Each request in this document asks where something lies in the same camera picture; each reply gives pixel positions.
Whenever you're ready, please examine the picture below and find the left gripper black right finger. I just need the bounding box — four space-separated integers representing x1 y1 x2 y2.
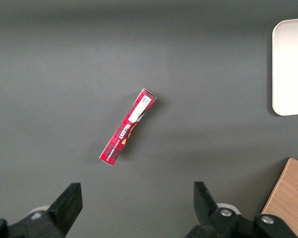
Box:
186 181 257 238

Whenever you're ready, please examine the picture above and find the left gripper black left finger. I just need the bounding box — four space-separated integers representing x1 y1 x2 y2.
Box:
7 182 83 238

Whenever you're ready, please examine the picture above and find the oak wooden drawer cabinet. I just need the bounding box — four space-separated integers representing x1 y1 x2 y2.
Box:
260 157 298 238

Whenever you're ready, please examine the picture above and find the red cookie box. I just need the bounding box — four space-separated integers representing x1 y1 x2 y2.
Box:
98 88 158 168

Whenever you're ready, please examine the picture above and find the cream rectangular plastic tray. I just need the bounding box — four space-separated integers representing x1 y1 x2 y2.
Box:
272 17 298 117

